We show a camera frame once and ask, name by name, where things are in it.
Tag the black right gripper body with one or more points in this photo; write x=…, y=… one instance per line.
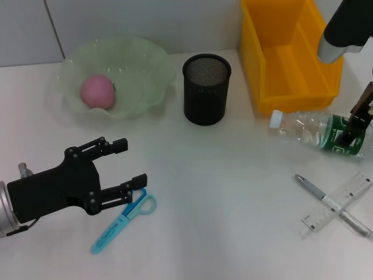
x=365, y=108

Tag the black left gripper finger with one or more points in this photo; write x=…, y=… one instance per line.
x=118, y=146
x=116, y=195

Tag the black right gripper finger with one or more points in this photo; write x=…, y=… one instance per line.
x=351, y=135

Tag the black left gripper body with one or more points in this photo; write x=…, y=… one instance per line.
x=52, y=192

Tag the blue plastic scissors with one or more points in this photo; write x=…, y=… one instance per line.
x=110, y=233

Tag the pink peach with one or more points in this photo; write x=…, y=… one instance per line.
x=96, y=91

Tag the clear green-label water bottle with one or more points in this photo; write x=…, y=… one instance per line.
x=291, y=128

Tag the silver grey pen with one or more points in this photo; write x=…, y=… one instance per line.
x=313, y=189

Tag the pale green glass fruit plate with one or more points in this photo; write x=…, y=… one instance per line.
x=140, y=73

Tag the transparent plastic ruler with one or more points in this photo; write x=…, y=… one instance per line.
x=320, y=220

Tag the yellow plastic storage bin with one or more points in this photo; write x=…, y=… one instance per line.
x=291, y=67

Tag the black mesh cup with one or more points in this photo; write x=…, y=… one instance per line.
x=204, y=99

